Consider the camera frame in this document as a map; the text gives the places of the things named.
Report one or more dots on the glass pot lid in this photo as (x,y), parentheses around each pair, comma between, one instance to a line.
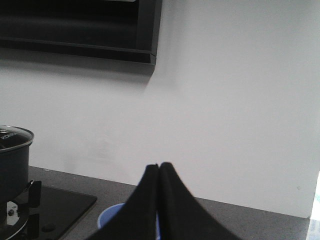
(13,137)

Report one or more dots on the black range hood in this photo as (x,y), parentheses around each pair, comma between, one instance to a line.
(125,30)

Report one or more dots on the dark blue cooking pot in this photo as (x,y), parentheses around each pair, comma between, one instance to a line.
(14,173)

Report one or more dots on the light blue ribbed cup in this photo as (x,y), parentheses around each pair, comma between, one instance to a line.
(110,212)

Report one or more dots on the right gas burner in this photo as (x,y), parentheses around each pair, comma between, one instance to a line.
(16,213)

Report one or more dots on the black glass gas stove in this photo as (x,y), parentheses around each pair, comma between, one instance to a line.
(59,210)

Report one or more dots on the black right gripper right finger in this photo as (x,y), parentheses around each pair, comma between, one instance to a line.
(181,217)

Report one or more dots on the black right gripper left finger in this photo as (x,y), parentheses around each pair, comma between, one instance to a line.
(136,220)

